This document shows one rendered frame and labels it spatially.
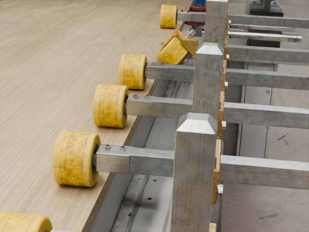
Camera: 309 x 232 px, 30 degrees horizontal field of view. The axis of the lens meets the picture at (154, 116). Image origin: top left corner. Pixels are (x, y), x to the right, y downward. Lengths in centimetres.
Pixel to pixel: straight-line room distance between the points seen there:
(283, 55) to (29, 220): 105
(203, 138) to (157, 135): 133
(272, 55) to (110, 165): 80
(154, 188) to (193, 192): 98
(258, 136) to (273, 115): 191
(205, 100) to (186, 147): 25
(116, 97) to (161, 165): 26
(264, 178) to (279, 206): 198
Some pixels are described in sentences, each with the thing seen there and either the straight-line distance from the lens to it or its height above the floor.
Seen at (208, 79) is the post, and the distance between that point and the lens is 74.
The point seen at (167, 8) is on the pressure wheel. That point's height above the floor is 97.
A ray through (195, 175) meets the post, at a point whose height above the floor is 108.
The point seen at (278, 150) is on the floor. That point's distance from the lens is 345.
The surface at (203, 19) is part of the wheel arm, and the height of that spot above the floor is 94.
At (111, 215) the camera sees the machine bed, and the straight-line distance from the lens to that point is 129.
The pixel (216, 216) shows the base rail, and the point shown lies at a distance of 122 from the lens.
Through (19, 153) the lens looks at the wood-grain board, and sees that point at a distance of 99.
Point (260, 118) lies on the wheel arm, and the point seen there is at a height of 94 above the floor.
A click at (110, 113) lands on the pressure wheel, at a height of 94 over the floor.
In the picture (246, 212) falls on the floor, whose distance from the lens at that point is 272.
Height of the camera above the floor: 129
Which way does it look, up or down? 20 degrees down
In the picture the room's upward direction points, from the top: 2 degrees clockwise
